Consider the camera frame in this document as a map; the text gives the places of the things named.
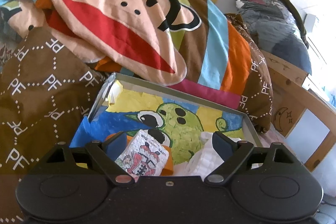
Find white whale print towel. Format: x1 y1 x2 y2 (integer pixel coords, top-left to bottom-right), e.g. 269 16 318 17
172 130 263 178

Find orange fabric band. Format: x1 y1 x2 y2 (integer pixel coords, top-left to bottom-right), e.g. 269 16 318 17
105 130 173 180

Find grey tray with dinosaur picture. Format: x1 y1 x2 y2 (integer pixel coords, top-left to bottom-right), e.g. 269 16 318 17
70 73 261 164

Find brown monkey print duvet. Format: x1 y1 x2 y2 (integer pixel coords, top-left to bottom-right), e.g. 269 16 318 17
1 0 273 223

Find grey clothes bundle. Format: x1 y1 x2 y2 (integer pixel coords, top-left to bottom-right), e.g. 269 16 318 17
235 0 312 74

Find floral brown pillow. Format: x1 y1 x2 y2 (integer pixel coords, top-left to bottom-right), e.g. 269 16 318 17
0 42 15 65

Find wooden bed frame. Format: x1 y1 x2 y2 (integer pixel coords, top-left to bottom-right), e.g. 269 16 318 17
262 51 335 172

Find white wall air conditioner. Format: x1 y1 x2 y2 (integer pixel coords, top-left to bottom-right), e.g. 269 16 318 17
304 14 319 35

